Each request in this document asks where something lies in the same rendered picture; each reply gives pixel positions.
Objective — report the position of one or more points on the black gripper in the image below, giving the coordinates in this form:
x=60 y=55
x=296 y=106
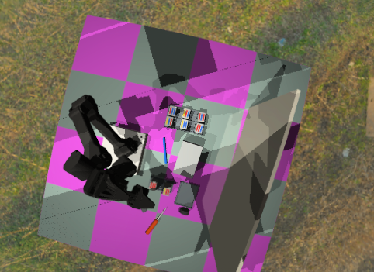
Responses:
x=105 y=186

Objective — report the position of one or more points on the grey short cylinder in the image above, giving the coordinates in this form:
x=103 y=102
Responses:
x=184 y=211

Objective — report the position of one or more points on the white rectangular panel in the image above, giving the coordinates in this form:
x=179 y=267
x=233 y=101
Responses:
x=188 y=159

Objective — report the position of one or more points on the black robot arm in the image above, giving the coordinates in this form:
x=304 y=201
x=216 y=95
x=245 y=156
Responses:
x=83 y=112

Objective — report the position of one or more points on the red-handled screwdriver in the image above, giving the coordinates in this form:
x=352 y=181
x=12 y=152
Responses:
x=153 y=224

